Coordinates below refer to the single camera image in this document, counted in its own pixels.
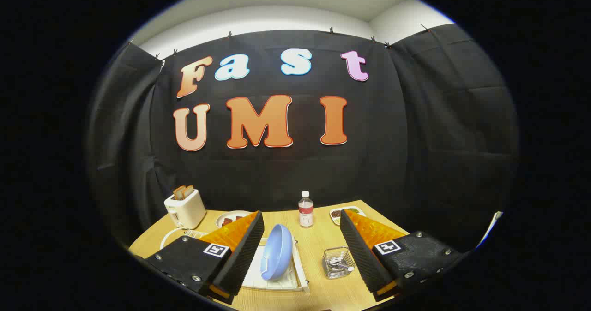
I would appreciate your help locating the black backdrop cloth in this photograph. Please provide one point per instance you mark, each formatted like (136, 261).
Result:
(415, 140)

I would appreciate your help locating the white toaster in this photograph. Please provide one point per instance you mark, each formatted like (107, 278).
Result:
(187, 212)

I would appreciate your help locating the clear bottle with red label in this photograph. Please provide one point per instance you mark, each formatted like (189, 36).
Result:
(305, 212)

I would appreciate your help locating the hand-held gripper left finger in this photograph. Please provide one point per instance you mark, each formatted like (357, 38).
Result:
(244, 251)

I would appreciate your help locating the white divided snack tray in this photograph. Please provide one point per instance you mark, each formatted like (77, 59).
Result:
(336, 214)

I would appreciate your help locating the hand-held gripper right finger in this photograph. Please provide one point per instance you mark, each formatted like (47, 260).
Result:
(360, 251)

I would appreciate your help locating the brown toast slice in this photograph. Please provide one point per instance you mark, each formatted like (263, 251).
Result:
(189, 191)
(179, 192)

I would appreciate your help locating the blue plate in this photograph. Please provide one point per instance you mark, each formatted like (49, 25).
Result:
(277, 251)

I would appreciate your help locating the white drip tray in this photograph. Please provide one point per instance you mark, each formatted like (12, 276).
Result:
(256, 278)

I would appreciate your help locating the round white plate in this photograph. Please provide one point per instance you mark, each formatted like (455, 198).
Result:
(231, 215)

